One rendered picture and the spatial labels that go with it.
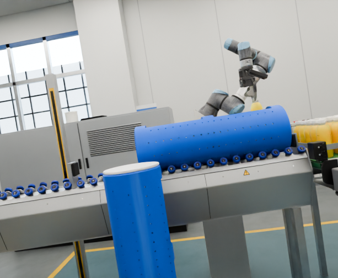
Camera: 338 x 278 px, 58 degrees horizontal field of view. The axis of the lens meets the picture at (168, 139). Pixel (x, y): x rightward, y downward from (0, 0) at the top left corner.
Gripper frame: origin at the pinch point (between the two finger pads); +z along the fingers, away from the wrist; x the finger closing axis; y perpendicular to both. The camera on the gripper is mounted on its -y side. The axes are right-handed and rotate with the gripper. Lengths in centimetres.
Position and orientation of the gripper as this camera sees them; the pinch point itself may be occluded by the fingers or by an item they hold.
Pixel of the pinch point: (255, 99)
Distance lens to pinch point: 196.4
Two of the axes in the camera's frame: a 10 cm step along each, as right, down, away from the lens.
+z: 1.5, 9.9, 0.3
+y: -9.9, 1.5, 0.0
